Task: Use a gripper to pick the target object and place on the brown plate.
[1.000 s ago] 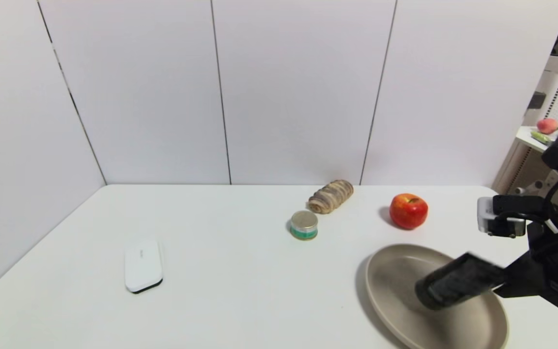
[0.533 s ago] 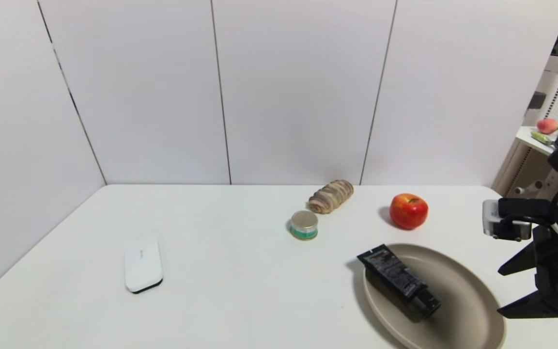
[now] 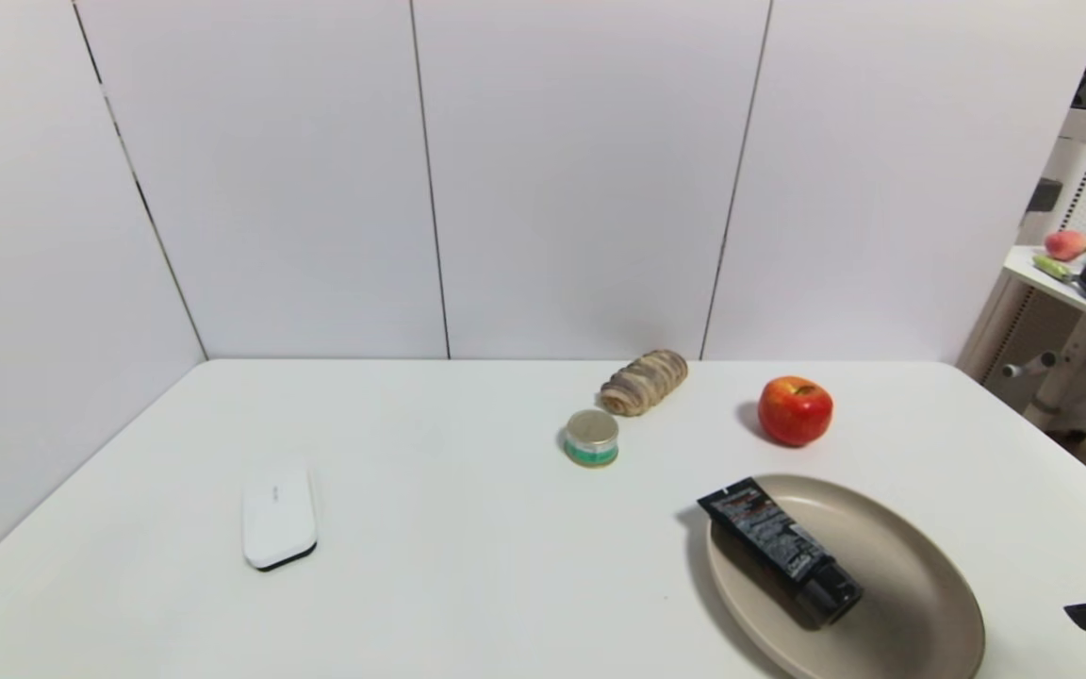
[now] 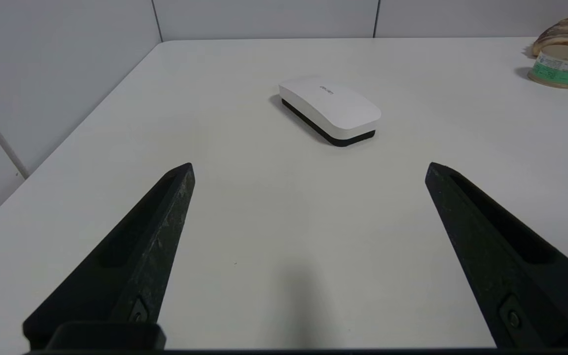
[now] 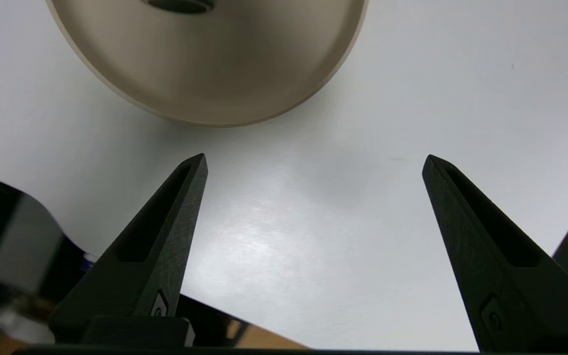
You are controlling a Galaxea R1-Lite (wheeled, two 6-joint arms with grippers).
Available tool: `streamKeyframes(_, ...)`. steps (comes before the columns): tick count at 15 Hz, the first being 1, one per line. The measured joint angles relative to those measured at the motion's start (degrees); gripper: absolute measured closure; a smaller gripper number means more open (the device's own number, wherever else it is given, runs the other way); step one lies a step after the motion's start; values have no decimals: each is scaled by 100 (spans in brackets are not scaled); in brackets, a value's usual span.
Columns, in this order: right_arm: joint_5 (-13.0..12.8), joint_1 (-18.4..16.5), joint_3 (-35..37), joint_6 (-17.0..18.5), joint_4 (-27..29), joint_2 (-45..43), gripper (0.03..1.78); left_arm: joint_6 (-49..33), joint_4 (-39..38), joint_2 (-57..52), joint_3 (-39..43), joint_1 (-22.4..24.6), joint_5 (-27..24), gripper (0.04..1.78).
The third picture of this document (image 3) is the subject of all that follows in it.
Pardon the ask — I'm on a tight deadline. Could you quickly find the white whiteboard eraser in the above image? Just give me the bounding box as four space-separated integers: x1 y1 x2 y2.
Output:
242 456 320 571

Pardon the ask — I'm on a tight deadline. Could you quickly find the beige brown plate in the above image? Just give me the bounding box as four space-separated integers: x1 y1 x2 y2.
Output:
705 473 987 679

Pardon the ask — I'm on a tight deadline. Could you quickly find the white pegboard cabinet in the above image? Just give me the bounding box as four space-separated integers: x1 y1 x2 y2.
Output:
957 107 1086 383

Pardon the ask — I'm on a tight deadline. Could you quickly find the green handled tool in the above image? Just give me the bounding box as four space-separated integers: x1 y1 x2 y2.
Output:
1032 254 1083 287

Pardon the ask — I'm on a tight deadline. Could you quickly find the brown striped bread roll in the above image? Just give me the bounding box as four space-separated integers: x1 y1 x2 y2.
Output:
599 349 690 418

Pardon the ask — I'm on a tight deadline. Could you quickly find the red apple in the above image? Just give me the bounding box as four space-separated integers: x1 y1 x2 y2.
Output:
757 375 834 448

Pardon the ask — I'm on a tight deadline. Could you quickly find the black cosmetic tube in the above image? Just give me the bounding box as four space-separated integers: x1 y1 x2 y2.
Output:
697 477 865 632

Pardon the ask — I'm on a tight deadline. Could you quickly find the white side table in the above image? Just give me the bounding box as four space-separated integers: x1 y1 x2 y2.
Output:
999 245 1086 437

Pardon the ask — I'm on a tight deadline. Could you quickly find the green tin can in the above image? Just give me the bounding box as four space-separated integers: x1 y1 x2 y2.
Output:
563 408 620 468

